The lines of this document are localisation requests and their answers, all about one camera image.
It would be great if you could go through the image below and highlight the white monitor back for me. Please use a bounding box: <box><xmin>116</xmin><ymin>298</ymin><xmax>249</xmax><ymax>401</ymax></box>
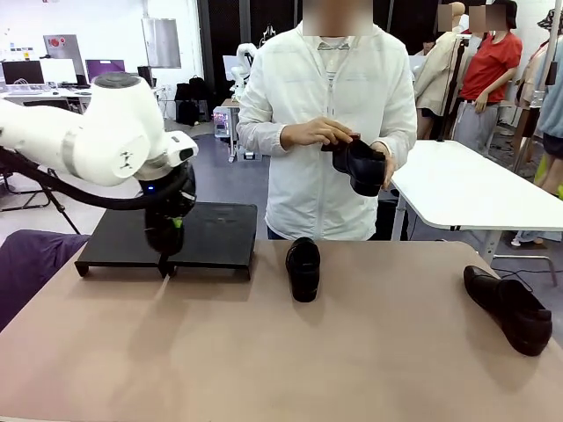
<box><xmin>40</xmin><ymin>58</ymin><xmax>79</xmax><ymax>85</ymax></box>

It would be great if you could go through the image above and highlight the mannequin in tan clothes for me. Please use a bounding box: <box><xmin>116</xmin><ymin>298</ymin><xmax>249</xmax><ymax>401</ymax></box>
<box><xmin>514</xmin><ymin>39</ymin><xmax>551</xmax><ymax>175</ymax></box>

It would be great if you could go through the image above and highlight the black mesh office chair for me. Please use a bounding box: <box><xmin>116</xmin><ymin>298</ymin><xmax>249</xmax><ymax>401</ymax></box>
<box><xmin>22</xmin><ymin>99</ymin><xmax>87</xmax><ymax>116</ymax></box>

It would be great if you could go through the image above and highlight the black corrugated cable hose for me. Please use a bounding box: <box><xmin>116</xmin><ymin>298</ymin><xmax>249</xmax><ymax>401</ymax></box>
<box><xmin>0</xmin><ymin>147</ymin><xmax>198</xmax><ymax>212</ymax></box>

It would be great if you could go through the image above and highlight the white office desk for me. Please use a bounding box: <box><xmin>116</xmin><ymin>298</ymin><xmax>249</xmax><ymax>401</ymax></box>
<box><xmin>0</xmin><ymin>86</ymin><xmax>166</xmax><ymax>116</ymax></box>

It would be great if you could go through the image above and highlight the black computer monitor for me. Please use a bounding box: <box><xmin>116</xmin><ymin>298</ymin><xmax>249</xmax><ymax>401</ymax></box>
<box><xmin>2</xmin><ymin>60</ymin><xmax>46</xmax><ymax>87</ymax></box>

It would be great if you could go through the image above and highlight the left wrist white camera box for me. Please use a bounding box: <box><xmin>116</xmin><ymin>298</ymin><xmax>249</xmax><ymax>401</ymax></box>
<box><xmin>165</xmin><ymin>130</ymin><xmax>200</xmax><ymax>167</ymax></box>

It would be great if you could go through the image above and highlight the white rounded table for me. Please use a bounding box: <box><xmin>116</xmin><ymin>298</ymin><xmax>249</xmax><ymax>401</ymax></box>
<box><xmin>389</xmin><ymin>139</ymin><xmax>563</xmax><ymax>287</ymax></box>

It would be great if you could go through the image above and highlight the dark brown shoe brush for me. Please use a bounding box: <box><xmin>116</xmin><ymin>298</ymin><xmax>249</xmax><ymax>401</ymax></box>
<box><xmin>319</xmin><ymin>133</ymin><xmax>362</xmax><ymax>154</ymax></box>

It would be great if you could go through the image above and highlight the small wooden top stand table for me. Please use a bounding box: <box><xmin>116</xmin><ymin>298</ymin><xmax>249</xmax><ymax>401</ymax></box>
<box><xmin>219</xmin><ymin>98</ymin><xmax>256</xmax><ymax>164</ymax></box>

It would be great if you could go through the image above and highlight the person in red shirt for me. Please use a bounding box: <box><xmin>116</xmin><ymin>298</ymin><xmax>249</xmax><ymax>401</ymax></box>
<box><xmin>452</xmin><ymin>0</ymin><xmax>524</xmax><ymax>156</ymax></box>

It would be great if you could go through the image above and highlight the person right forearm white sleeve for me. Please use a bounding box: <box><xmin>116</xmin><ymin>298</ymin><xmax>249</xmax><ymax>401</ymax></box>
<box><xmin>237</xmin><ymin>118</ymin><xmax>289</xmax><ymax>155</ymax></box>

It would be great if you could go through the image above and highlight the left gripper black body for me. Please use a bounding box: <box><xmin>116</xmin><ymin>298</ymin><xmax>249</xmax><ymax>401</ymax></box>
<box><xmin>141</xmin><ymin>175</ymin><xmax>198</xmax><ymax>221</ymax></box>

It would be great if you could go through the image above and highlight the silver wall panel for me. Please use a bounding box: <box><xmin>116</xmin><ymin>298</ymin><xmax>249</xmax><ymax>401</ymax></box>
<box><xmin>141</xmin><ymin>18</ymin><xmax>182</xmax><ymax>69</ymax></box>

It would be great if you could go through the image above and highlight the black tripod stand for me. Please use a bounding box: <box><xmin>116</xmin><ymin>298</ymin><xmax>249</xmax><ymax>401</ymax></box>
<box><xmin>41</xmin><ymin>166</ymin><xmax>83</xmax><ymax>236</ymax></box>

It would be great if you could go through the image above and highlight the black shoe stand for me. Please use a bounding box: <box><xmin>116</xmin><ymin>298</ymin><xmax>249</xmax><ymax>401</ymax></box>
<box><xmin>74</xmin><ymin>201</ymin><xmax>177</xmax><ymax>279</ymax></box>
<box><xmin>165</xmin><ymin>201</ymin><xmax>259</xmax><ymax>282</ymax></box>

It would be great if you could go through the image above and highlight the black camera tripod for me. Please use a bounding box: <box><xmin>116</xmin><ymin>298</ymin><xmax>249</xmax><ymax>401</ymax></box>
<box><xmin>437</xmin><ymin>37</ymin><xmax>468</xmax><ymax>142</ymax></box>

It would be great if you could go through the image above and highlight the black backpack pile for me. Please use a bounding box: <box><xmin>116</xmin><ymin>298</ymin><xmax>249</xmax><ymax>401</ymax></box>
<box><xmin>174</xmin><ymin>75</ymin><xmax>210</xmax><ymax>127</ymax></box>

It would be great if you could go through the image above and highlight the grey poster with red dot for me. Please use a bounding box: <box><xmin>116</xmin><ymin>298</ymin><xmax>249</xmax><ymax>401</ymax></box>
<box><xmin>42</xmin><ymin>33</ymin><xmax>87</xmax><ymax>78</ymax></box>

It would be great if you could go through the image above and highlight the person left forearm white sleeve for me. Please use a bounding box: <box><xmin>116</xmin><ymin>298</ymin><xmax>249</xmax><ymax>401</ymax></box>
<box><xmin>382</xmin><ymin>118</ymin><xmax>418</xmax><ymax>172</ymax></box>

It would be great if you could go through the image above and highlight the mannequin in beige coat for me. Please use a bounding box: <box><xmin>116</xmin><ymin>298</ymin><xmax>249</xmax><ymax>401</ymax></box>
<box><xmin>413</xmin><ymin>2</ymin><xmax>470</xmax><ymax>141</ymax></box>

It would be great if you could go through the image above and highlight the grey blue garment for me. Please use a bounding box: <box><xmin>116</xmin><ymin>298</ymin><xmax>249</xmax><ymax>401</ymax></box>
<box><xmin>537</xmin><ymin>37</ymin><xmax>563</xmax><ymax>140</ymax></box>

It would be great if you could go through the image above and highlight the computer case with coloured lights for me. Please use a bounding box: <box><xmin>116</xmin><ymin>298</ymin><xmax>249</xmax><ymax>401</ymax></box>
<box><xmin>213</xmin><ymin>105</ymin><xmax>241</xmax><ymax>140</ymax></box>

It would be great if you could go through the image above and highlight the person left hand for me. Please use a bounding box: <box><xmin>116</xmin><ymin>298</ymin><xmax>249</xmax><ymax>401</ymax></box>
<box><xmin>368</xmin><ymin>140</ymin><xmax>398</xmax><ymax>193</ymax></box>

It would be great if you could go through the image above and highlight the monitor with purple screen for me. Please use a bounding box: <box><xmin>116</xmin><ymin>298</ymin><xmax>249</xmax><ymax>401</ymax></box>
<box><xmin>84</xmin><ymin>59</ymin><xmax>128</xmax><ymax>84</ymax></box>

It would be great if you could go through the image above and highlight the black floor cable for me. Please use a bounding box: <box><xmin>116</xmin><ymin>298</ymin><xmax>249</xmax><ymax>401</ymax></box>
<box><xmin>490</xmin><ymin>257</ymin><xmax>551</xmax><ymax>294</ymax></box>

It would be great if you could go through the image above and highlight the person in white jacket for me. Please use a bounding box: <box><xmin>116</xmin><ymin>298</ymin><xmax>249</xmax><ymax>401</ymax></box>
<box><xmin>236</xmin><ymin>20</ymin><xmax>418</xmax><ymax>242</ymax></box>

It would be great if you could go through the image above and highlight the person right hand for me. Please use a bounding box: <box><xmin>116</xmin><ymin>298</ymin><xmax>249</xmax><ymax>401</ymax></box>
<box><xmin>280</xmin><ymin>117</ymin><xmax>354</xmax><ymax>151</ymax></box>

